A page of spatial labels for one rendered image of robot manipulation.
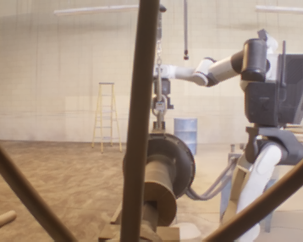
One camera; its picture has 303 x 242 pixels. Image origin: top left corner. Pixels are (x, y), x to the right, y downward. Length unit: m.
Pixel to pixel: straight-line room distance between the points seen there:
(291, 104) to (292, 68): 0.15
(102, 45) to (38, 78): 2.50
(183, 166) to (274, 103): 0.46
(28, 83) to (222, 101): 6.54
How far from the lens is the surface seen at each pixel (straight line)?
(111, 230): 0.54
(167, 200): 0.70
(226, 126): 8.88
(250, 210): 0.33
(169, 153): 1.06
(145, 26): 0.30
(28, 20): 10.50
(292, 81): 1.19
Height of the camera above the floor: 1.17
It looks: 3 degrees down
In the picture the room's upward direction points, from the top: straight up
